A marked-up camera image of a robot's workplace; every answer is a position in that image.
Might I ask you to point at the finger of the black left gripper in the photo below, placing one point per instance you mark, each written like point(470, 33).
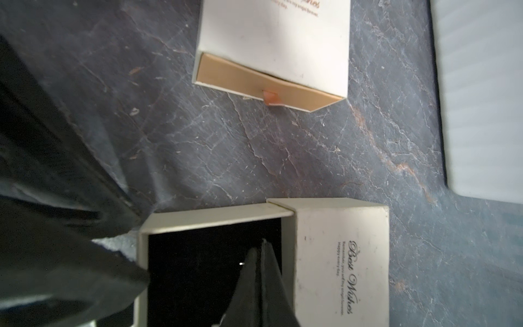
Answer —
point(53, 276)

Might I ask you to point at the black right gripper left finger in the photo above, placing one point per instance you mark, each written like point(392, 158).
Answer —
point(245, 306)

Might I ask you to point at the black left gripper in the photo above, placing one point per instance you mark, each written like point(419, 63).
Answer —
point(45, 166)

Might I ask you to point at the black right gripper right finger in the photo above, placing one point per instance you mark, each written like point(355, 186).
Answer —
point(274, 305)

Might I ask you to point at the small cream printed gift box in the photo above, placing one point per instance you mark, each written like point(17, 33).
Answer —
point(284, 262)

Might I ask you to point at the cream square gift box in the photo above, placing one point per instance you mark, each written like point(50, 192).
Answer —
point(285, 53)

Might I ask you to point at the white storage box brown lid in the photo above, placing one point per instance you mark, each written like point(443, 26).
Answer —
point(478, 52)

